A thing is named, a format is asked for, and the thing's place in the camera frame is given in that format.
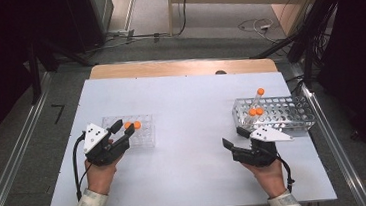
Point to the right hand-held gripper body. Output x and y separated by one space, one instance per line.
267 134

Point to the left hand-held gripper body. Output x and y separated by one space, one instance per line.
94 137

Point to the clear plastic tube rack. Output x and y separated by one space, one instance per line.
145 133

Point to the perforated metal tube rack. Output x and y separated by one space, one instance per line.
289 113

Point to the person's left hand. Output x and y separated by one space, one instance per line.
100 177

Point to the person's right hand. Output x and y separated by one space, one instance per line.
271 179

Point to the white board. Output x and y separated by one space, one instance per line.
184 103

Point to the dark table grommet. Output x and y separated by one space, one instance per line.
220 72

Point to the wooden table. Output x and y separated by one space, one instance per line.
168 69

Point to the black metal stand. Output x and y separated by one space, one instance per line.
311 21
34 76

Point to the dark grey cabinet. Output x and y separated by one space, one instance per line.
91 17

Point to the aluminium floor rail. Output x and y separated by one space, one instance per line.
347 169
18 154

